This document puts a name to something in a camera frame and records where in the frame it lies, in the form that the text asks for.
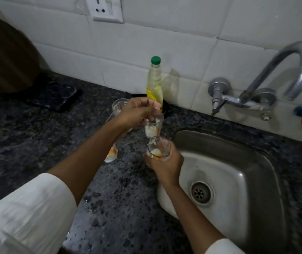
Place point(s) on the white left sleeve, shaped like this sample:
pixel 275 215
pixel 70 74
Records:
pixel 26 216

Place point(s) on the person's left forearm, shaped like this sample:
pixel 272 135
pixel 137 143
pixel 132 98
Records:
pixel 92 158

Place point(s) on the yellow dish soap bottle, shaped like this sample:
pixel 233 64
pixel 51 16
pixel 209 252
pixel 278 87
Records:
pixel 155 79

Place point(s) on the round wooden board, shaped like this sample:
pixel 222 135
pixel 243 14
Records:
pixel 5 55

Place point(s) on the black stone slab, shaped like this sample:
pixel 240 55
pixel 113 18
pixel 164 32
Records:
pixel 54 95

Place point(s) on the person's left fingers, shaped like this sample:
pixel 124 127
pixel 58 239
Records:
pixel 151 107

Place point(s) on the stainless steel sink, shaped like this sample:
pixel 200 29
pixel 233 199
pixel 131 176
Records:
pixel 240 166

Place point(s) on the white sleeve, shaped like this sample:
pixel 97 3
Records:
pixel 26 216
pixel 223 248

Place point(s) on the person's right thumb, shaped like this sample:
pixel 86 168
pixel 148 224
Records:
pixel 148 161

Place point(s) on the person's right hand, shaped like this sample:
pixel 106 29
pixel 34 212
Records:
pixel 169 169

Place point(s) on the chrome wall faucet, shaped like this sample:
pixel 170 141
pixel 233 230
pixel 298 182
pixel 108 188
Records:
pixel 301 63

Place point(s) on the metal sink drain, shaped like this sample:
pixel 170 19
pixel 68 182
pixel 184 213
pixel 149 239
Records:
pixel 201 192

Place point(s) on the person's right forearm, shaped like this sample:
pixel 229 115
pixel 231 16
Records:
pixel 190 214

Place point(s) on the person's left hand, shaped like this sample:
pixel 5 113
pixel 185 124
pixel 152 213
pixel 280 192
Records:
pixel 133 113

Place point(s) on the clear drinking glass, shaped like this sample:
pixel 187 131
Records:
pixel 118 105
pixel 157 150
pixel 112 155
pixel 153 129

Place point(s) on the white wall power socket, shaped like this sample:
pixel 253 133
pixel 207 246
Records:
pixel 106 9

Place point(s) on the white right sleeve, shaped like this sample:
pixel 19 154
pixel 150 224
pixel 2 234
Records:
pixel 223 248

